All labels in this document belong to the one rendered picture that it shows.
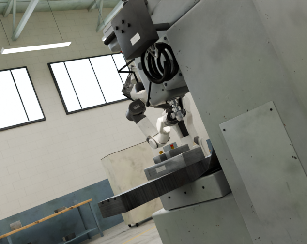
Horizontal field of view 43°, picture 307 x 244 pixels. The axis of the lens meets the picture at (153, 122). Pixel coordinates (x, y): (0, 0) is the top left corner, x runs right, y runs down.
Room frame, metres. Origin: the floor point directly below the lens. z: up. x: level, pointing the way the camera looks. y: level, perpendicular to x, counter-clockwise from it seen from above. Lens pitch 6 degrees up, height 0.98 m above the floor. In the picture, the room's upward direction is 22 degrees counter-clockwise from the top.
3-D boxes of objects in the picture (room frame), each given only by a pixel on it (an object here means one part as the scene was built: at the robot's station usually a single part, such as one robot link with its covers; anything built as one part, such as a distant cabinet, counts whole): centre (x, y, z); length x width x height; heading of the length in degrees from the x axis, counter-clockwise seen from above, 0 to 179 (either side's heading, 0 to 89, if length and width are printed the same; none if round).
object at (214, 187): (2.21, -0.15, 0.79); 0.50 x 0.35 x 0.12; 39
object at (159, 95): (2.20, -0.15, 1.47); 0.21 x 0.19 x 0.32; 129
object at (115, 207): (2.21, -0.15, 0.89); 1.24 x 0.23 x 0.08; 129
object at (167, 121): (2.30, -0.12, 1.22); 0.13 x 0.12 x 0.10; 107
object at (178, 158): (2.14, -0.01, 0.98); 0.35 x 0.15 x 0.11; 41
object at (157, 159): (2.16, 0.00, 1.02); 0.15 x 0.06 x 0.04; 131
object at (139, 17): (1.76, -0.07, 1.62); 0.20 x 0.09 x 0.21; 39
